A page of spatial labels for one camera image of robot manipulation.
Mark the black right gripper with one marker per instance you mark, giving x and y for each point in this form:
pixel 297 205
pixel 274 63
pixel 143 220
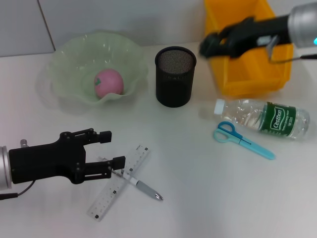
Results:
pixel 257 32

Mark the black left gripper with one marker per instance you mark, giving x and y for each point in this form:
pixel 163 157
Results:
pixel 44 162

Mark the pink toy peach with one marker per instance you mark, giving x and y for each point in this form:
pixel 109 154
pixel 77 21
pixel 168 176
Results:
pixel 110 83

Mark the clear green-label water bottle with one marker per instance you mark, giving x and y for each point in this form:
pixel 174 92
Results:
pixel 247 114

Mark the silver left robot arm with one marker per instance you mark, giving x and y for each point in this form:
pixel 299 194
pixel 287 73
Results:
pixel 4 168

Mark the transparent plastic ruler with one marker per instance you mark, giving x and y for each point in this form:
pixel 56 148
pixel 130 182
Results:
pixel 104 200

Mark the grey grip ballpoint pen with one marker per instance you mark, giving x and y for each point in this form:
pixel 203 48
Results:
pixel 148 189

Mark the black mesh pen holder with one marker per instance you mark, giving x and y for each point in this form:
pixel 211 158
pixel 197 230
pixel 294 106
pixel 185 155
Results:
pixel 174 81

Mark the translucent green fruit plate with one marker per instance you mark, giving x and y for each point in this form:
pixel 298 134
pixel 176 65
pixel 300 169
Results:
pixel 74 64

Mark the blue scissors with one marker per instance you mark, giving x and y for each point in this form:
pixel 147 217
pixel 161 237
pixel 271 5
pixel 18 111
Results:
pixel 226 135

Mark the yellow plastic bin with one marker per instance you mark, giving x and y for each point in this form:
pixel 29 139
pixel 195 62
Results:
pixel 250 74

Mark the silver left wrist connector post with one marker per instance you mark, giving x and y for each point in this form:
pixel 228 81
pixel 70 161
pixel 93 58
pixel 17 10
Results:
pixel 23 143

